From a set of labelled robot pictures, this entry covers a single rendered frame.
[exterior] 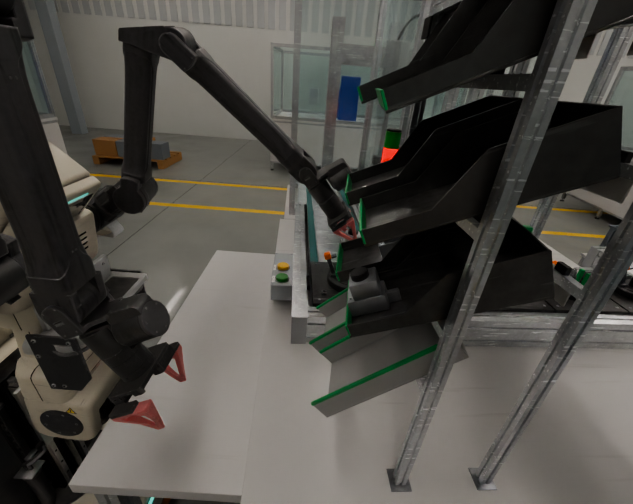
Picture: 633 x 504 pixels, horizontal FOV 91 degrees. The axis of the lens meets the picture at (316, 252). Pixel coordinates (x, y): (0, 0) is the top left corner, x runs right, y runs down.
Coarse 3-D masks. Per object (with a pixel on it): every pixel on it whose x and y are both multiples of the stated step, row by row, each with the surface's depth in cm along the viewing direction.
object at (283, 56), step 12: (276, 48) 496; (288, 48) 496; (276, 60) 504; (288, 60) 504; (276, 72) 512; (288, 72) 512; (276, 84) 521; (288, 84) 520; (276, 96) 529; (288, 96) 529; (276, 108) 538; (288, 108) 538
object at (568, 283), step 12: (624, 24) 38; (468, 84) 40; (480, 84) 38; (492, 84) 35; (504, 84) 33; (516, 84) 31; (624, 168) 37; (468, 228) 39; (564, 276) 45; (564, 288) 45; (576, 288) 43; (432, 324) 48; (444, 324) 46
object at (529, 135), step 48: (576, 0) 25; (576, 48) 26; (528, 96) 29; (528, 144) 30; (480, 240) 36; (624, 240) 36; (480, 288) 38; (576, 336) 43; (432, 384) 46; (528, 384) 50; (480, 480) 61
